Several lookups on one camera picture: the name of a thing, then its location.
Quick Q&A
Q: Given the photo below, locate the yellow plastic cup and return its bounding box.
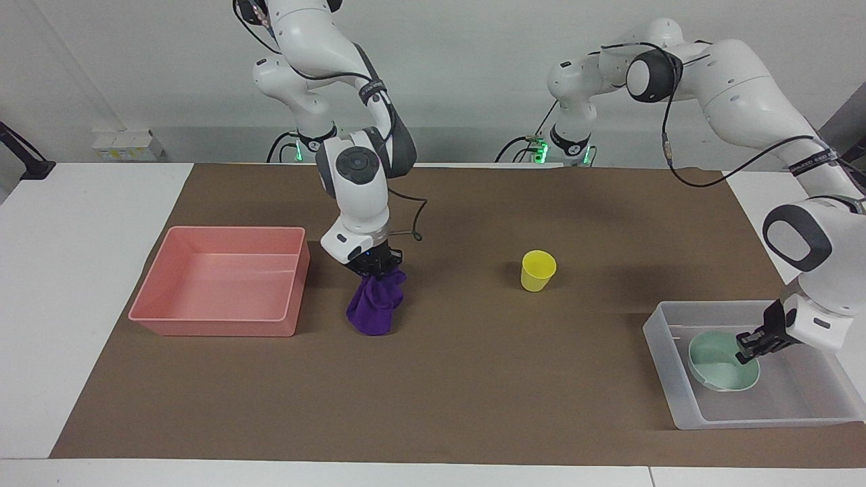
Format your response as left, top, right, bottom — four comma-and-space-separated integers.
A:
520, 250, 557, 293

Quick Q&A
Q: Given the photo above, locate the black cable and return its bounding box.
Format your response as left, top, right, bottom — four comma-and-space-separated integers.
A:
387, 188, 429, 241
495, 101, 560, 164
266, 131, 300, 164
601, 42, 834, 189

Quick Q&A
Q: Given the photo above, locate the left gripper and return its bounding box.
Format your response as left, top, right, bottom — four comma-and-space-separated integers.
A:
735, 300, 800, 366

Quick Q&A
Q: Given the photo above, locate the white wall socket box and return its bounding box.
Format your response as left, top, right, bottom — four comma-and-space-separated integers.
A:
93, 129, 158, 162

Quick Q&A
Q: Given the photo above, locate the pink plastic bin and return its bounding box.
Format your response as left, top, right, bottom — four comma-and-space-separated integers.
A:
128, 226, 311, 338

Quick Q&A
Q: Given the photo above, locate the light green bowl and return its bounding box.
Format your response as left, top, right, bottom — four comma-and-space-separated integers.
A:
687, 330, 762, 393

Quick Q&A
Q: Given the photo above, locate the purple cloth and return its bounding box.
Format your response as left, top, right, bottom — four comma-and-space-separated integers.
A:
346, 267, 408, 337

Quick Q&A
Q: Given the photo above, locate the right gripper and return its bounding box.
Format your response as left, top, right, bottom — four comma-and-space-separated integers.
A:
346, 245, 405, 277

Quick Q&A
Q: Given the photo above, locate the clear plastic box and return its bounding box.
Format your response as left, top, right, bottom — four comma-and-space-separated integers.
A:
642, 300, 866, 431

